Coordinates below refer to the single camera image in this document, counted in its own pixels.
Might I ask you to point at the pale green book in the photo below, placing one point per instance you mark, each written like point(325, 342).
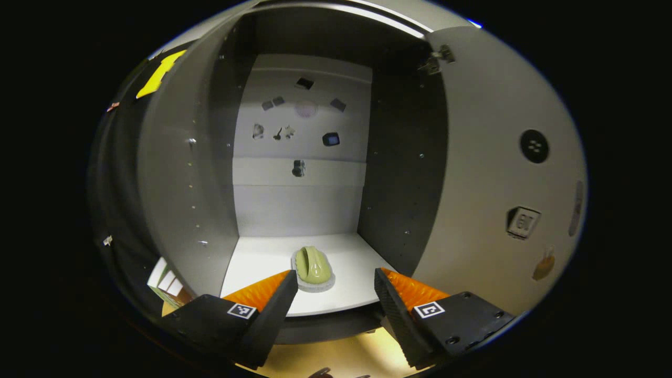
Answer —
point(156, 273)

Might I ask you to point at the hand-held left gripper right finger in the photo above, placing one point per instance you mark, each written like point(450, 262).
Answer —
point(399, 325)

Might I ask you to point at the black backdrop cloth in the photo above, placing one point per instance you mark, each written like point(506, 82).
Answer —
point(121, 173)

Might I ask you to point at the grey cabinet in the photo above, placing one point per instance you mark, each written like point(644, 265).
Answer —
point(299, 210)

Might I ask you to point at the olive brown book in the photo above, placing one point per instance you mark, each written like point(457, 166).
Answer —
point(167, 282)

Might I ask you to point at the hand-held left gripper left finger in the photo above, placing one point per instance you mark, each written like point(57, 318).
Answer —
point(273, 325)

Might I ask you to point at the grey round felt pad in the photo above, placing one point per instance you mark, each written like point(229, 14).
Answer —
point(315, 287)

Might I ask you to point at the pink cloth clip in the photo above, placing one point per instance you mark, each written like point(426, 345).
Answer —
point(112, 106)

